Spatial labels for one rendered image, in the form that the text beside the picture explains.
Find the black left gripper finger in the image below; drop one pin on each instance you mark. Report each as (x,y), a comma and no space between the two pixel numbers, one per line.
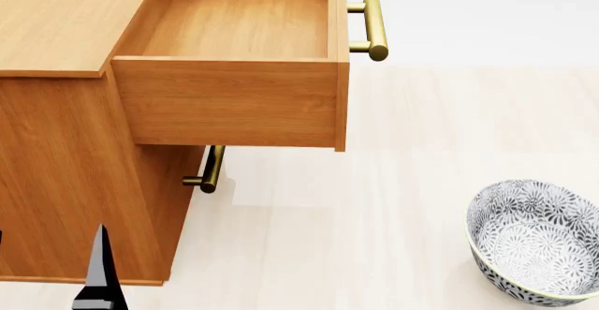
(0,241)
(102,275)

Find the wooden cabinet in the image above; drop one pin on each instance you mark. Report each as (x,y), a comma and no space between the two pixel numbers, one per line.
(61,155)

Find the open wooden drawer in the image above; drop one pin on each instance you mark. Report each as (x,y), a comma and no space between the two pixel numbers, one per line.
(229,102)

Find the black white floral bowl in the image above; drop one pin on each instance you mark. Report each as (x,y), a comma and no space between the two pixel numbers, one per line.
(538,243)

